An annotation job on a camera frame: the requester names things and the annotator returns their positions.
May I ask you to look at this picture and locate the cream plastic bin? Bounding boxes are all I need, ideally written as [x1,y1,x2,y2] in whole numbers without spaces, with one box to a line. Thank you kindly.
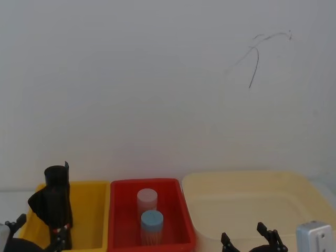
[181,170,336,252]

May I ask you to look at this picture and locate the red plastic bin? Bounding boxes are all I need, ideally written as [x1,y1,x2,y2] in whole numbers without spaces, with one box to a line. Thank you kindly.
[106,177,198,252]

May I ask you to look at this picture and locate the black plastic bag roll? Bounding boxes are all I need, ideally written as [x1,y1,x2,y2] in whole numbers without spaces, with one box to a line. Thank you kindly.
[27,160,74,237]

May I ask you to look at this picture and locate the blue-lidded toothpick container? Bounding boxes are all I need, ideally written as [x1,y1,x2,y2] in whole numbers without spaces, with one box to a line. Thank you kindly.
[140,209,164,246]

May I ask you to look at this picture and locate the white-lidded clear cylinder container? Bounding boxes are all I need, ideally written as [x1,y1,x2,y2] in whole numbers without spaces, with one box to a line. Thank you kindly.
[136,187,159,215]

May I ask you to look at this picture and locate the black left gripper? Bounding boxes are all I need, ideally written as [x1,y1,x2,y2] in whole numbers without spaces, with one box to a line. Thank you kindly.
[3,213,72,252]

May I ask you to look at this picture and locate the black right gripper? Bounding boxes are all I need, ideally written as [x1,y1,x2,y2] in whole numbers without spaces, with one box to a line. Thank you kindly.
[220,222,289,252]

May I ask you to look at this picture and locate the yellow plastic bin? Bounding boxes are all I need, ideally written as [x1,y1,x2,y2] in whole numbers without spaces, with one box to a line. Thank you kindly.
[18,180,111,252]

